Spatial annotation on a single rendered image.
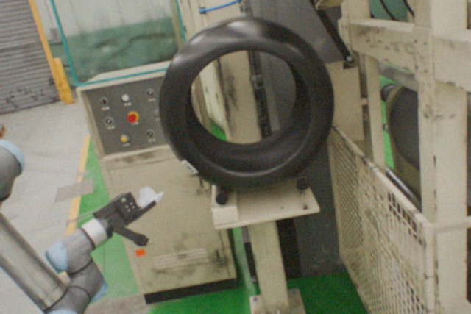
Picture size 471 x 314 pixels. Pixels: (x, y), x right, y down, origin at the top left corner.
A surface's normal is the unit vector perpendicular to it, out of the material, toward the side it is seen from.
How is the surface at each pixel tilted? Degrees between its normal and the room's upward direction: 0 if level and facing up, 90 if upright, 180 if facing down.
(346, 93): 90
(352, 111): 90
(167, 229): 89
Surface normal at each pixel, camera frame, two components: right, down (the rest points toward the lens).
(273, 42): 0.11, 0.14
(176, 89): -0.13, 0.25
